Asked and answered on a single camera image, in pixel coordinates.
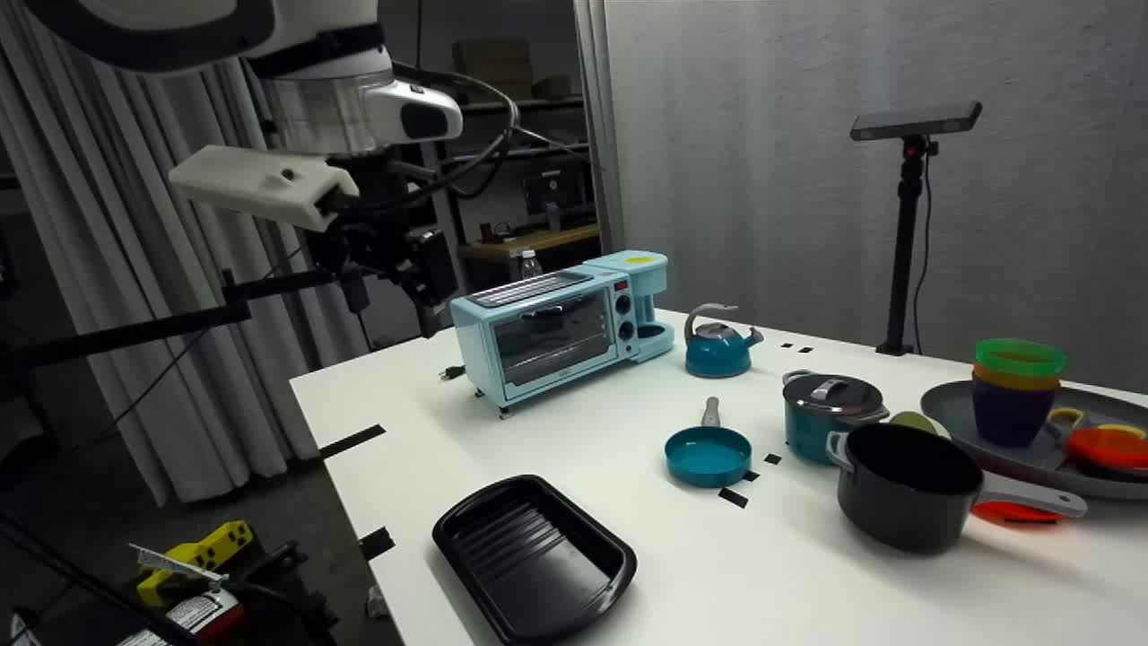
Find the light blue toy oven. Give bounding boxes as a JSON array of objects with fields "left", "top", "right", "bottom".
[{"left": 450, "top": 247, "right": 679, "bottom": 421}]

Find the black table edge clamp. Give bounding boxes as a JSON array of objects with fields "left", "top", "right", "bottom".
[{"left": 359, "top": 526, "right": 397, "bottom": 565}]

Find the grey divided plate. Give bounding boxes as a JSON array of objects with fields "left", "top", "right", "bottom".
[{"left": 920, "top": 378, "right": 1148, "bottom": 502}]

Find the cream small dish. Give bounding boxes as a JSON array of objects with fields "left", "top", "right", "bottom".
[{"left": 889, "top": 408, "right": 955, "bottom": 442}]

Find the black baking tray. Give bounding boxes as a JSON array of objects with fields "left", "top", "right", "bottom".
[{"left": 432, "top": 472, "right": 642, "bottom": 646}]

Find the teal pan grey handle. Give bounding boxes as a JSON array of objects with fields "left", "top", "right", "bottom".
[{"left": 659, "top": 396, "right": 757, "bottom": 492}]

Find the orange plastic disc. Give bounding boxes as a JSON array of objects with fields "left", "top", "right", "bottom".
[{"left": 1062, "top": 424, "right": 1148, "bottom": 480}]

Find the black tripod stand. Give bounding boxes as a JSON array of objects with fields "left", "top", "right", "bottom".
[{"left": 874, "top": 132, "right": 944, "bottom": 359}]

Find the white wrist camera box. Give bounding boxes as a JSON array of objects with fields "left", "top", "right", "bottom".
[{"left": 164, "top": 142, "right": 364, "bottom": 238}]

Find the orange plastic cup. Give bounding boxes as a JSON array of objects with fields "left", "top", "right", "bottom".
[{"left": 974, "top": 365, "right": 1067, "bottom": 398}]

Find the grey backdrop curtain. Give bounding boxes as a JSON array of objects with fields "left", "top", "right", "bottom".
[{"left": 572, "top": 0, "right": 1148, "bottom": 392}]

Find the brown cardboard box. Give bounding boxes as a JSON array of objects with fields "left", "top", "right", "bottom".
[{"left": 450, "top": 35, "right": 538, "bottom": 101}]

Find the white pleated curtain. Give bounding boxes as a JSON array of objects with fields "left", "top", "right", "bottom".
[{"left": 0, "top": 0, "right": 372, "bottom": 505}]

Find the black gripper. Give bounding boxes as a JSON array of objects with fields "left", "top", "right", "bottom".
[{"left": 303, "top": 150, "right": 468, "bottom": 342}]

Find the red white tool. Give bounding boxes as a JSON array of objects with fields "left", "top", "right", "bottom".
[{"left": 156, "top": 587, "right": 250, "bottom": 646}]

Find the glass lid grey handle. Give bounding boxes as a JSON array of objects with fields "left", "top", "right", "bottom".
[{"left": 784, "top": 370, "right": 889, "bottom": 424}]

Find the yellow hand tool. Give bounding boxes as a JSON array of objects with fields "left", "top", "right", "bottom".
[{"left": 133, "top": 517, "right": 259, "bottom": 609}]

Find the black stereo camera bar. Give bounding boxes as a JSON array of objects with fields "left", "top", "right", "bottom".
[{"left": 847, "top": 101, "right": 986, "bottom": 145}]

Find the black table edge strap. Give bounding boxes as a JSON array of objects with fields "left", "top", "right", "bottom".
[{"left": 314, "top": 421, "right": 390, "bottom": 468}]

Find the red plastic disc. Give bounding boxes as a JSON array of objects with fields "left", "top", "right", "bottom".
[{"left": 970, "top": 500, "right": 1062, "bottom": 530}]

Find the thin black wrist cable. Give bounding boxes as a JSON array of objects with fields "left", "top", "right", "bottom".
[{"left": 390, "top": 64, "right": 590, "bottom": 203}]

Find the teal toy pot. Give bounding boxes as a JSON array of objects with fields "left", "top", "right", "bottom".
[{"left": 784, "top": 370, "right": 889, "bottom": 472}]

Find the green plastic cup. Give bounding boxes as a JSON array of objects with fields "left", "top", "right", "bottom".
[{"left": 970, "top": 335, "right": 1068, "bottom": 386}]

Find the black saucepan grey handle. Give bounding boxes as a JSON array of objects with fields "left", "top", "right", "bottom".
[{"left": 823, "top": 421, "right": 1091, "bottom": 555}]

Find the teal toy kettle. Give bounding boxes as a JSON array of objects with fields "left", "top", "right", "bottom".
[{"left": 683, "top": 297, "right": 769, "bottom": 382}]

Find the black boom pole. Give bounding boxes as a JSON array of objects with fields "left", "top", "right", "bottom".
[{"left": 0, "top": 262, "right": 371, "bottom": 374}]

